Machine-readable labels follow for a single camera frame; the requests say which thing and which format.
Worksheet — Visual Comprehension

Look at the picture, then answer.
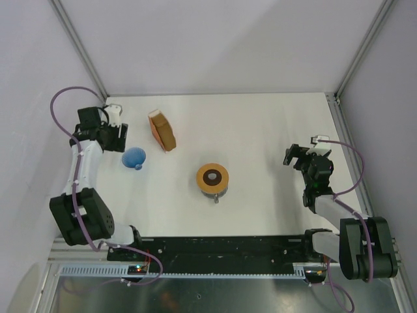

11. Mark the blue ribbed dripper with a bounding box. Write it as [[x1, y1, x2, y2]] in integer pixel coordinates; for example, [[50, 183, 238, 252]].
[[122, 147, 146, 170]]

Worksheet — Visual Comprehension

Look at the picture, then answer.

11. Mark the wooden ring dripper stand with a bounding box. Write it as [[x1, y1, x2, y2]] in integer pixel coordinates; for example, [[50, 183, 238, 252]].
[[195, 163, 229, 194]]

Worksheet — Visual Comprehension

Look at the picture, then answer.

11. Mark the glass coffee server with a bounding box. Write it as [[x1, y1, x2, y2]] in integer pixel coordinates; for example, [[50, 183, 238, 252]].
[[201, 187, 228, 203]]

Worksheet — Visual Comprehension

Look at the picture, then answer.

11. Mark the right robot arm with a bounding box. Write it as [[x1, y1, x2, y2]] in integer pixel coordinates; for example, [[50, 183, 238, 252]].
[[283, 136, 398, 282]]

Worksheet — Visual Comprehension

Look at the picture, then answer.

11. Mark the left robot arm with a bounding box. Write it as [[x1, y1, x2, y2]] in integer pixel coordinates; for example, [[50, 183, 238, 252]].
[[50, 104, 144, 261]]

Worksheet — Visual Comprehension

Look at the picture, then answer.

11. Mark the orange coffee filter holder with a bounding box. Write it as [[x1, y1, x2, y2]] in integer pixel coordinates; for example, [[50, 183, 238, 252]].
[[148, 109, 165, 152]]

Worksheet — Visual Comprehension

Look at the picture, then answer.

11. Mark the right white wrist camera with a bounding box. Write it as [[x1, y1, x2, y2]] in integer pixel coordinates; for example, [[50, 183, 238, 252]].
[[307, 135, 331, 156]]

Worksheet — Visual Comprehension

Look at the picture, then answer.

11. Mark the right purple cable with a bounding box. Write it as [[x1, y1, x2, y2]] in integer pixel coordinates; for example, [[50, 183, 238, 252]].
[[301, 139, 374, 313]]

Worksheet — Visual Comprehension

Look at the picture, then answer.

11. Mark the left aluminium frame post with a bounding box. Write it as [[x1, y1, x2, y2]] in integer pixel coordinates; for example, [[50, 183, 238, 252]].
[[48, 0, 109, 100]]

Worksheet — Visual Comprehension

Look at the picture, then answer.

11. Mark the aluminium frame post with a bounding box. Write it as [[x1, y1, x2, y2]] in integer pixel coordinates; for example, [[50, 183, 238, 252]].
[[48, 0, 109, 100], [334, 0, 397, 99]]

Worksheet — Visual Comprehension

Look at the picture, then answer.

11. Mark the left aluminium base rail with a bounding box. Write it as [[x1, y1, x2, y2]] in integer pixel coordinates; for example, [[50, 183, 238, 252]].
[[48, 237, 108, 263]]

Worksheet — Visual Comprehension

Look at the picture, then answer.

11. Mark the right aluminium side rail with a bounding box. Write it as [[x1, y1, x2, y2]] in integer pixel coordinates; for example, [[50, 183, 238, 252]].
[[324, 93, 416, 312]]

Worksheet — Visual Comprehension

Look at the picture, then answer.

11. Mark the grey slotted cable duct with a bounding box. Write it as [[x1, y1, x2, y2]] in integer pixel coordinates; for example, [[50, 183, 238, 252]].
[[59, 264, 325, 279]]

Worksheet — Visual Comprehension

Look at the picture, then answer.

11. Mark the right aluminium frame post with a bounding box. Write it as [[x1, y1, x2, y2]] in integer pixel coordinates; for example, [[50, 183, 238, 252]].
[[334, 0, 397, 99]]

